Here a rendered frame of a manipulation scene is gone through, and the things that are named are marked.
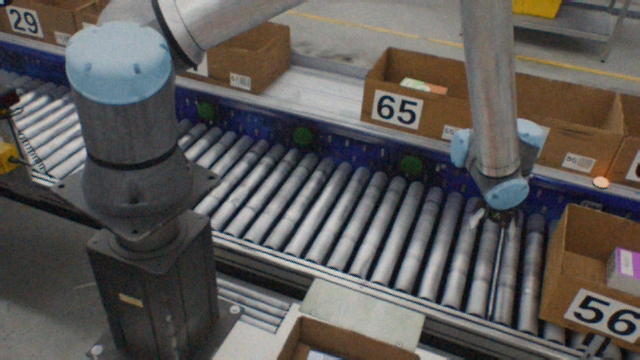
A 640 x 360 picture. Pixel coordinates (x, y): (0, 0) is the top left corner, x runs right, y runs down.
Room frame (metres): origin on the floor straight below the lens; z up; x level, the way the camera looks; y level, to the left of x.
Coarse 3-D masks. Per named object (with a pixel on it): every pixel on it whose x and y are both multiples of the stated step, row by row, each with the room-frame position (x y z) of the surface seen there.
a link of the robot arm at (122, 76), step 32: (96, 32) 0.76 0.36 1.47; (128, 32) 0.77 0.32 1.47; (96, 64) 0.67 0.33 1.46; (128, 64) 0.68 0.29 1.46; (160, 64) 0.71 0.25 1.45; (96, 96) 0.66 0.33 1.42; (128, 96) 0.67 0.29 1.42; (160, 96) 0.70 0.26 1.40; (96, 128) 0.66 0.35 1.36; (128, 128) 0.66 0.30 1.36; (160, 128) 0.70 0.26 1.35; (128, 160) 0.66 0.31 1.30
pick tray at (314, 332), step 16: (304, 320) 0.73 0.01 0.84; (288, 336) 0.68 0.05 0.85; (304, 336) 0.73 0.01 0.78; (320, 336) 0.72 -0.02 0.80; (336, 336) 0.71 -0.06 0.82; (352, 336) 0.70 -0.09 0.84; (288, 352) 0.68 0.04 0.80; (304, 352) 0.71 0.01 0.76; (336, 352) 0.71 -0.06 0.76; (352, 352) 0.70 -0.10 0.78; (368, 352) 0.69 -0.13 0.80; (384, 352) 0.68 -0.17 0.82; (400, 352) 0.67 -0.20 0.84
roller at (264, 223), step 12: (312, 156) 1.51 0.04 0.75; (300, 168) 1.43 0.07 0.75; (312, 168) 1.47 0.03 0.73; (288, 180) 1.37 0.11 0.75; (300, 180) 1.38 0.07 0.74; (288, 192) 1.30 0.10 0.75; (276, 204) 1.24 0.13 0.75; (264, 216) 1.17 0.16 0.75; (276, 216) 1.20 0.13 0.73; (252, 228) 1.12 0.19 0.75; (264, 228) 1.13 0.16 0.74; (252, 240) 1.07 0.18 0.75
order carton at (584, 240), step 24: (576, 216) 1.12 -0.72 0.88; (600, 216) 1.10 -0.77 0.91; (552, 240) 1.10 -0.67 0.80; (576, 240) 1.11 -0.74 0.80; (600, 240) 1.09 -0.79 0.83; (624, 240) 1.07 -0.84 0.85; (552, 264) 0.97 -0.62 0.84; (576, 264) 1.06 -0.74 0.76; (600, 264) 1.06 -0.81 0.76; (552, 288) 0.87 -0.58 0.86; (576, 288) 0.85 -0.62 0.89; (600, 288) 0.83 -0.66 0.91; (552, 312) 0.86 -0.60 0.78
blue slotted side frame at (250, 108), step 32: (32, 64) 1.98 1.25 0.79; (64, 64) 1.91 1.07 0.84; (192, 96) 1.70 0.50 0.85; (224, 128) 1.69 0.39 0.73; (256, 128) 1.65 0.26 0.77; (288, 128) 1.60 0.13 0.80; (320, 128) 1.53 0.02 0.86; (320, 160) 1.56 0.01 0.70; (352, 160) 1.52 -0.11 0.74; (384, 160) 1.49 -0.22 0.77; (448, 160) 1.39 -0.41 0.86; (448, 192) 1.41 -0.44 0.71; (480, 192) 1.38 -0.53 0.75; (544, 192) 1.32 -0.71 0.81; (576, 192) 1.26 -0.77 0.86; (544, 224) 1.30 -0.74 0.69
